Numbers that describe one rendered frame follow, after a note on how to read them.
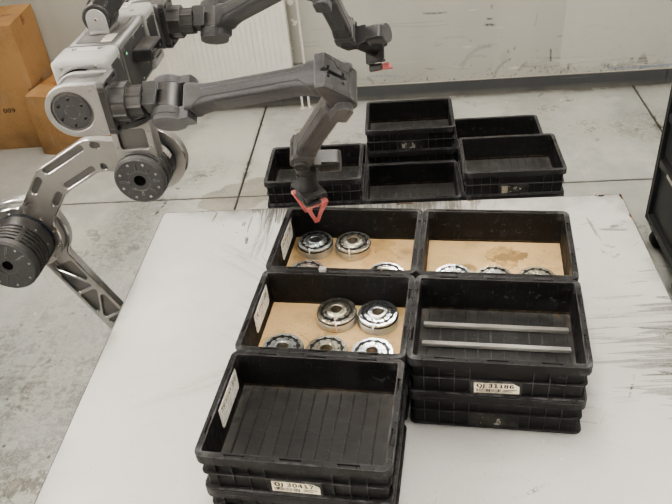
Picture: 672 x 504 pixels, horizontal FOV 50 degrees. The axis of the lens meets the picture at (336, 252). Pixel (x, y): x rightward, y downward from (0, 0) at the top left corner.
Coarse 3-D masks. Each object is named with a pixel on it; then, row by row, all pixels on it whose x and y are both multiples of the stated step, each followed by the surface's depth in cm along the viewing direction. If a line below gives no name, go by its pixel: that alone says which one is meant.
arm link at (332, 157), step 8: (320, 152) 191; (328, 152) 190; (336, 152) 190; (320, 160) 190; (328, 160) 190; (336, 160) 190; (296, 168) 188; (304, 168) 188; (320, 168) 193; (328, 168) 192; (336, 168) 192
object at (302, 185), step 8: (296, 176) 197; (304, 176) 194; (312, 176) 195; (296, 184) 202; (304, 184) 196; (312, 184) 196; (304, 192) 198; (312, 192) 198; (320, 192) 197; (312, 200) 196
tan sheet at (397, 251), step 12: (372, 240) 213; (384, 240) 213; (396, 240) 212; (408, 240) 212; (372, 252) 208; (384, 252) 208; (396, 252) 207; (408, 252) 207; (288, 264) 207; (324, 264) 206; (336, 264) 205; (348, 264) 205; (360, 264) 204; (372, 264) 204; (408, 264) 202
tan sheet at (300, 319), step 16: (288, 304) 193; (304, 304) 193; (272, 320) 189; (288, 320) 188; (304, 320) 188; (400, 320) 184; (304, 336) 183; (336, 336) 182; (352, 336) 181; (368, 336) 181; (384, 336) 180; (400, 336) 180
